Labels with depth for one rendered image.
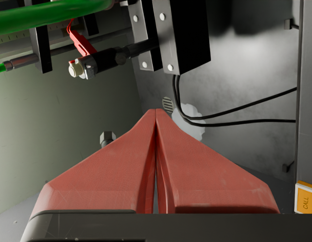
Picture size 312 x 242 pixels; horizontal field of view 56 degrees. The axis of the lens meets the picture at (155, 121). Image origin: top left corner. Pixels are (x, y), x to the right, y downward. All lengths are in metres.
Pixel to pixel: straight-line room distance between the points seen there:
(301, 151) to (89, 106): 0.51
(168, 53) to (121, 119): 0.39
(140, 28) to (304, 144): 0.30
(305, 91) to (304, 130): 0.05
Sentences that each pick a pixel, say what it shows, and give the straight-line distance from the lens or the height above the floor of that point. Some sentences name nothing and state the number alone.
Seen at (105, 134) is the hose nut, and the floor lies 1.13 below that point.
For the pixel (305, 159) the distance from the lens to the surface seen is 0.44.
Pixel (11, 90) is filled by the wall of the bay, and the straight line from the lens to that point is 0.68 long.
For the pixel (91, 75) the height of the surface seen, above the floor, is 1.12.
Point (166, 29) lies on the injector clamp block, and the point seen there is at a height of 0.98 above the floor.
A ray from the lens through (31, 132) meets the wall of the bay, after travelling 0.71.
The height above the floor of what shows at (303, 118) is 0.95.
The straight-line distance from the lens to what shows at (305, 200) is 0.46.
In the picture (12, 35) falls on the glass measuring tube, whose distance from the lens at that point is 0.66.
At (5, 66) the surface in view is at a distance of 0.58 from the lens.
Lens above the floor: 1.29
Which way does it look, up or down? 34 degrees down
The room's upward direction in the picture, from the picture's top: 119 degrees counter-clockwise
